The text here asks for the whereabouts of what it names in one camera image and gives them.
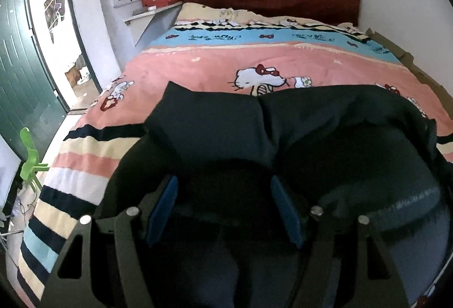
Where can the green plastic chair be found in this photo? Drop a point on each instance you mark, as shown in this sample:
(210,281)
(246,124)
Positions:
(30,161)

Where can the striped cartoon printed blanket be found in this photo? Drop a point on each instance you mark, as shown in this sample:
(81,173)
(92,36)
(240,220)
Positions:
(198,60)

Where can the white wall shelf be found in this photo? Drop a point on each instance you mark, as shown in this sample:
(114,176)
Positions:
(152,20)

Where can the dark cloth pile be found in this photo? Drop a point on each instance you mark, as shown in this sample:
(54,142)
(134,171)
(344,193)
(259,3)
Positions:
(82,61)

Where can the brown cardboard sheet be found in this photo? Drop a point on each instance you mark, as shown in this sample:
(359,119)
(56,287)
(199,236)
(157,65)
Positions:
(421,67)

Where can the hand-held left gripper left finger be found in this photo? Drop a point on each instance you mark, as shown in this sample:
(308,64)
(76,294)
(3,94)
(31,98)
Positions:
(161,212)

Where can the dark green door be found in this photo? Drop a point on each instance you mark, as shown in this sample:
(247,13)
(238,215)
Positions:
(21,81)

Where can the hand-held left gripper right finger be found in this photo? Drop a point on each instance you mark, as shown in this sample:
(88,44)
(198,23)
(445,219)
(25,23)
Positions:
(287,214)

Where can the black puffer jacket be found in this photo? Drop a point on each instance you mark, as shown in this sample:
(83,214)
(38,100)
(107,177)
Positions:
(219,131)

